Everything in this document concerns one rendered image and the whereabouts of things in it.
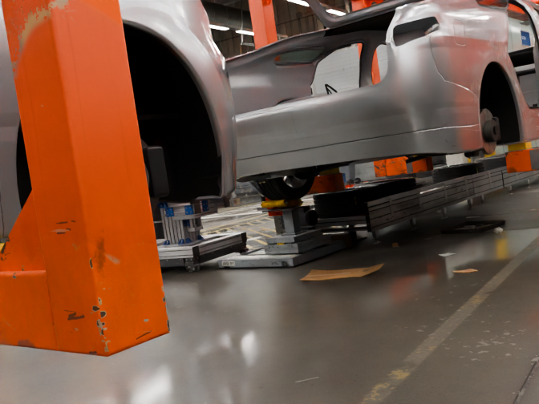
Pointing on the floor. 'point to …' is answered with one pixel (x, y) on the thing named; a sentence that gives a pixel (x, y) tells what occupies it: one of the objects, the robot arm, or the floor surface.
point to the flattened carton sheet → (340, 273)
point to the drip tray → (472, 225)
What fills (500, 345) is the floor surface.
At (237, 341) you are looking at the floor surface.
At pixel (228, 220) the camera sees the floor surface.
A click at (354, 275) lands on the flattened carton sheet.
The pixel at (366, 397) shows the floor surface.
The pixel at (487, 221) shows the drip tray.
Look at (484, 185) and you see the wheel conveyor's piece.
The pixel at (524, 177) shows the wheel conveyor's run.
